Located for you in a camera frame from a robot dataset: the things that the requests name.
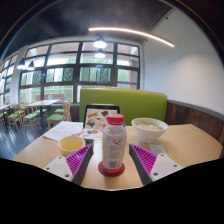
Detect hanging pendant lamps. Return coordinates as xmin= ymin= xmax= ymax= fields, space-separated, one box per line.
xmin=16 ymin=35 xmax=108 ymax=71

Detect white ceramic bowl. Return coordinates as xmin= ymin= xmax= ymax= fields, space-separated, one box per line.
xmin=131 ymin=117 xmax=169 ymax=144

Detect white paper booklet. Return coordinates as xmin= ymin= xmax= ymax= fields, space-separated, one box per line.
xmin=42 ymin=120 xmax=84 ymax=142

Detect colourful printed sheet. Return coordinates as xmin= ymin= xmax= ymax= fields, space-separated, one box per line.
xmin=78 ymin=128 xmax=105 ymax=144

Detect small white handheld device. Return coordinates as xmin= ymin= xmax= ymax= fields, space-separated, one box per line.
xmin=84 ymin=137 xmax=96 ymax=146

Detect black laptop with stickers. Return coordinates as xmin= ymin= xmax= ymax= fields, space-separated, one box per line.
xmin=82 ymin=104 xmax=121 ymax=130

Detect pale yellow mug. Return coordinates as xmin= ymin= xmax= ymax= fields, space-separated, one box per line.
xmin=57 ymin=135 xmax=87 ymax=158

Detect clear red-capped drink bottle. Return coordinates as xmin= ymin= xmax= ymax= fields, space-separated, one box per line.
xmin=101 ymin=113 xmax=128 ymax=175

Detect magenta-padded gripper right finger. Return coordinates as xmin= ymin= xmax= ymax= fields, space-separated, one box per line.
xmin=128 ymin=143 xmax=185 ymax=186

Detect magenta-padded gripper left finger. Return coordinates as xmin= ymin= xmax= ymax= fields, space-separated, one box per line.
xmin=43 ymin=143 xmax=95 ymax=187

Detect green upholstered bench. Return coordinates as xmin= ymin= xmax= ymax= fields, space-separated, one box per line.
xmin=78 ymin=87 xmax=168 ymax=127

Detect small light wooden dining table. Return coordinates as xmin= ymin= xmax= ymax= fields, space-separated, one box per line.
xmin=0 ymin=103 xmax=16 ymax=131

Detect wooden chairs with green seats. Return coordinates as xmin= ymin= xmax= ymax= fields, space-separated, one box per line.
xmin=0 ymin=100 xmax=73 ymax=136

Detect large light wooden dining table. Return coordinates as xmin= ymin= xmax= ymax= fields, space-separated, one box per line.
xmin=25 ymin=99 xmax=62 ymax=129

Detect flat round red coaster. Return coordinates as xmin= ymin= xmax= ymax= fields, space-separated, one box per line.
xmin=97 ymin=160 xmax=126 ymax=178

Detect long curved ceiling light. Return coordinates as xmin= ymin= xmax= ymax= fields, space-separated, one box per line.
xmin=88 ymin=26 xmax=175 ymax=48

